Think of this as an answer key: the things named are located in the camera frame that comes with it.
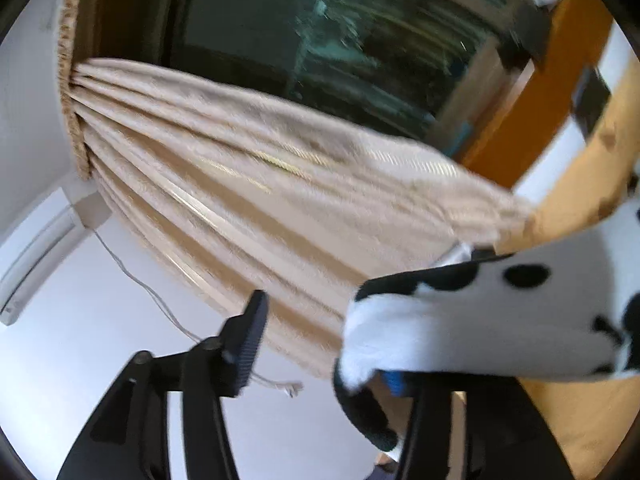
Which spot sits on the yellow bedsheet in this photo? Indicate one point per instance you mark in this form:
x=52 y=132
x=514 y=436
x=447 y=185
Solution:
x=575 y=200

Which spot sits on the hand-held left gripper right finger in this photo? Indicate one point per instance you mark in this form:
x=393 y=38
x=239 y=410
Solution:
x=397 y=384

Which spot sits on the cow print fleece garment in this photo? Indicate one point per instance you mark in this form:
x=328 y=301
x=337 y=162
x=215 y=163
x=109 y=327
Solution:
x=450 y=320

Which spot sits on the beige curtain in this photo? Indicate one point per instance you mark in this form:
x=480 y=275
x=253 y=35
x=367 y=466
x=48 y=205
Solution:
x=225 y=170

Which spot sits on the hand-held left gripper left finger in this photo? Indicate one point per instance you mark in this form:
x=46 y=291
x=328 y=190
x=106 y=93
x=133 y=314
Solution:
x=246 y=345

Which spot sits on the wooden headboard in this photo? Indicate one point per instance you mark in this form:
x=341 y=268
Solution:
x=525 y=130

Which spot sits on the white air conditioner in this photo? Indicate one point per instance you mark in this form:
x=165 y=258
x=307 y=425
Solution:
x=35 y=260

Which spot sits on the dark glass window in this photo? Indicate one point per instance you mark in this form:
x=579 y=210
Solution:
x=325 y=35

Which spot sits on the black box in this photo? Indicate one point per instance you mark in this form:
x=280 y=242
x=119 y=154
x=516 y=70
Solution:
x=592 y=95
x=530 y=32

